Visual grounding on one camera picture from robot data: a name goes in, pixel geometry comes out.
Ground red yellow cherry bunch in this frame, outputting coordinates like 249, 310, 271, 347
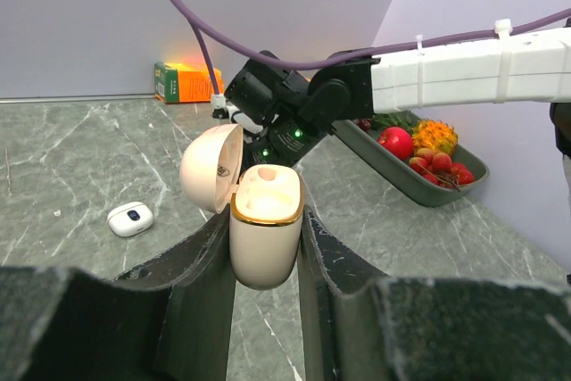
408, 148, 476, 191

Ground orange spiky fruit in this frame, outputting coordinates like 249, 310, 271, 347
411, 119, 459, 156

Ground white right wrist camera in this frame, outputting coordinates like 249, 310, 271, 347
211, 93, 264, 135

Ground green lime with leaves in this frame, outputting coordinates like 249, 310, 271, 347
370, 111, 418, 132

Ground dark purple grape bunch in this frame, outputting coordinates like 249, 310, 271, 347
353, 119, 372, 132

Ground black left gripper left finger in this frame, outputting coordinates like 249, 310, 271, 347
1, 213, 236, 380

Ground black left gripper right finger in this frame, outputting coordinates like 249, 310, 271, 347
297, 210, 570, 380

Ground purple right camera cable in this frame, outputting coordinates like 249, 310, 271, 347
163, 0, 571, 96

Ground red apple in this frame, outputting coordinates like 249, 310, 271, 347
377, 127, 414, 161

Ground orange box centre back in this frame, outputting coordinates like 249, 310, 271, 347
154, 62, 215, 104

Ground beige earbud charging case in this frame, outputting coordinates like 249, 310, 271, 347
179, 124, 304, 290

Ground dark green fruit tray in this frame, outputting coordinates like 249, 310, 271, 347
334, 120, 489, 207

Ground white earbud charging case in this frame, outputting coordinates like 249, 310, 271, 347
107, 202, 154, 238

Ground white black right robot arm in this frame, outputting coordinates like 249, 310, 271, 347
224, 21, 570, 169

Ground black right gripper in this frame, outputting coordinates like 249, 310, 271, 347
224, 59, 327, 170

